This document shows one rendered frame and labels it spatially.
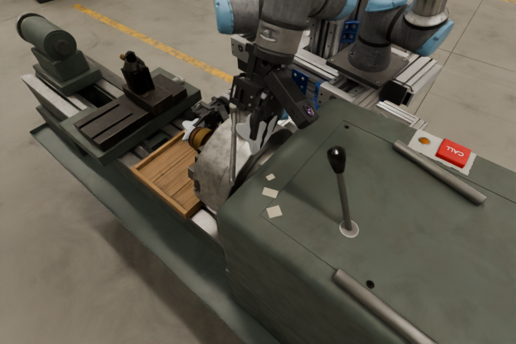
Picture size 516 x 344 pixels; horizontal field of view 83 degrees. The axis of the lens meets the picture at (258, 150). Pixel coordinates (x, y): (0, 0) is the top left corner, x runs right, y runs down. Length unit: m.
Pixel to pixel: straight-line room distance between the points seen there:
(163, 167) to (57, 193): 1.45
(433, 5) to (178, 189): 0.95
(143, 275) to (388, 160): 1.59
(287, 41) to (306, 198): 0.31
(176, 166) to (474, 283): 0.93
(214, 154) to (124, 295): 1.37
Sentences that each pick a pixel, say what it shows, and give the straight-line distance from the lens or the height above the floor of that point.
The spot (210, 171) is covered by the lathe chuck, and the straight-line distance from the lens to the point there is 0.75.
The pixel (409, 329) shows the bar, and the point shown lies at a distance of 0.55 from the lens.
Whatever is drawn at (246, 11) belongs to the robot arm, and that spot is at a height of 1.40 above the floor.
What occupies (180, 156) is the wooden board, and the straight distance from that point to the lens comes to 1.19.
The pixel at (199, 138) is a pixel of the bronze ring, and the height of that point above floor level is 1.11.
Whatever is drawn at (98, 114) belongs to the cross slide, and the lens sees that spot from 1.35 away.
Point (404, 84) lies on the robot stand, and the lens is 1.28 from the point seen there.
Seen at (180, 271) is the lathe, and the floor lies 0.54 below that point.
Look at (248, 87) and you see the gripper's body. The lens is 0.54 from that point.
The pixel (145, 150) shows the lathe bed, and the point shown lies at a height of 0.86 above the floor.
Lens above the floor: 1.77
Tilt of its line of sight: 49 degrees down
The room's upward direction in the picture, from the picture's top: straight up
